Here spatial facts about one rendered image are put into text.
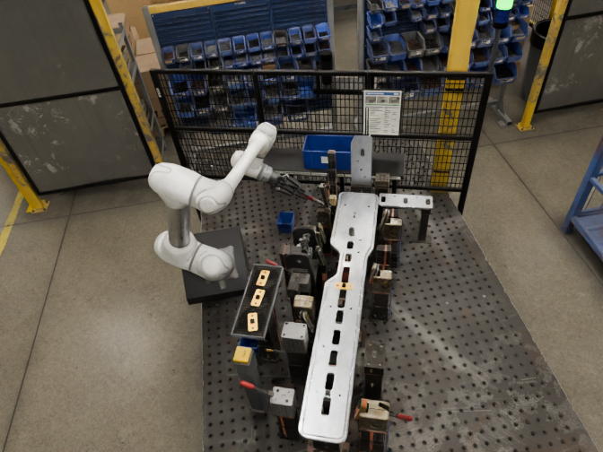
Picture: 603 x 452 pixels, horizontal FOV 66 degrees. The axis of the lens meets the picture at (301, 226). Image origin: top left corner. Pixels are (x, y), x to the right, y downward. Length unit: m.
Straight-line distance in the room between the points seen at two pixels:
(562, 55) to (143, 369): 4.25
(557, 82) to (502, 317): 2.94
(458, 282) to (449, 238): 0.33
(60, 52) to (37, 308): 1.91
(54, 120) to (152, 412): 2.44
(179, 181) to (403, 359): 1.33
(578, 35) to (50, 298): 4.82
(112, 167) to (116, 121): 0.50
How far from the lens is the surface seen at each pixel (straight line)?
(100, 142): 4.40
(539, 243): 4.00
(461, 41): 2.63
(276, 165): 2.87
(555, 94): 5.14
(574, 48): 4.96
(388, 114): 2.77
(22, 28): 4.03
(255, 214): 3.05
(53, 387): 3.63
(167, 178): 1.89
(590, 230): 3.99
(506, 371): 2.45
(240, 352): 1.91
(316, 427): 1.92
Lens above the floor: 2.78
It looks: 45 degrees down
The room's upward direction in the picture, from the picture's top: 7 degrees counter-clockwise
